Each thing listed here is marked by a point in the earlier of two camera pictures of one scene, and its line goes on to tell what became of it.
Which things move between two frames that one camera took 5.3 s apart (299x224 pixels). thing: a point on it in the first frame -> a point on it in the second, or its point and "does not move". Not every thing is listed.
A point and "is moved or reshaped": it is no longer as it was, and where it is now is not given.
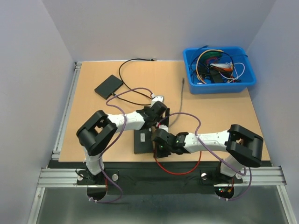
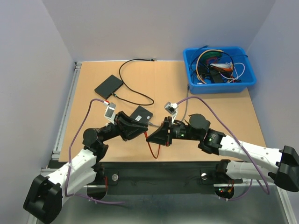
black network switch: (143, 141) is moved or reshaped
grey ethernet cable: (183, 80) -> (150, 123)
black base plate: (158, 178) does not move
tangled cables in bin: (212, 66) does not move
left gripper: (166, 121) -> (128, 132)
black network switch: (108, 86) does not move
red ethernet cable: (178, 173) -> (159, 148)
